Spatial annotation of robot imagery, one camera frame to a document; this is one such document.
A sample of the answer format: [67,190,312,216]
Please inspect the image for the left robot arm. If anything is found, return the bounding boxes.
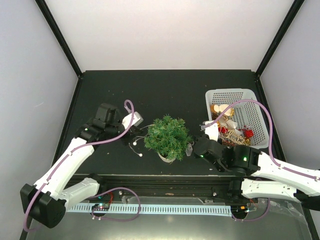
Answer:
[20,99,143,232]

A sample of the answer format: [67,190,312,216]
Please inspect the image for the small green christmas tree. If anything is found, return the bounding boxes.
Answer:
[144,115,193,161]

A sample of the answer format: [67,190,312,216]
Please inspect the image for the white bulb string lights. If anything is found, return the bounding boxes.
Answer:
[128,134,195,158]

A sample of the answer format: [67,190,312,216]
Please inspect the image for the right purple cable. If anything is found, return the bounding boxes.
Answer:
[201,98,320,223]

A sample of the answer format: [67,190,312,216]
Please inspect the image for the red gift box ornament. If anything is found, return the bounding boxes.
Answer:
[244,129,254,139]

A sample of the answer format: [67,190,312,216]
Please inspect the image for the wooden snowman ornament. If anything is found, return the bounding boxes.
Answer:
[213,104,233,117]

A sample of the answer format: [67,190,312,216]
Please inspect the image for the right black frame post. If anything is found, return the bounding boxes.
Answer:
[255,0,305,78]

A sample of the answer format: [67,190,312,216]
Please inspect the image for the black frame post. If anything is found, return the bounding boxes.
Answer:
[35,0,83,78]
[255,0,305,78]

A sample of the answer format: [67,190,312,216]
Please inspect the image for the purple cable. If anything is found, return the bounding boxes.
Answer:
[22,99,142,232]
[201,98,320,223]

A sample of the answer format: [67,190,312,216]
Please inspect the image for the left black frame post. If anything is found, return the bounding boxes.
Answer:
[35,0,83,78]

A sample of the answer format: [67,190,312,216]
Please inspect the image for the light blue cable duct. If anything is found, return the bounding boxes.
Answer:
[68,203,232,217]

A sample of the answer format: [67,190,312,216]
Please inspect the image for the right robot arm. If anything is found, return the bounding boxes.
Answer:
[193,135,320,211]

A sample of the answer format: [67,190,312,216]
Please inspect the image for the white plastic basket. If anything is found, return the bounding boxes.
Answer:
[205,88,271,147]

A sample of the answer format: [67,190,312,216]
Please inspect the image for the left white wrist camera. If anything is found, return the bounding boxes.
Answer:
[121,112,144,129]

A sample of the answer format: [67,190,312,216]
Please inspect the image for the gold merry christmas sign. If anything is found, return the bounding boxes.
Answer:
[225,129,246,145]

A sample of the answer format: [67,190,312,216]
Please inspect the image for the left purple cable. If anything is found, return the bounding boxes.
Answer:
[22,99,142,232]

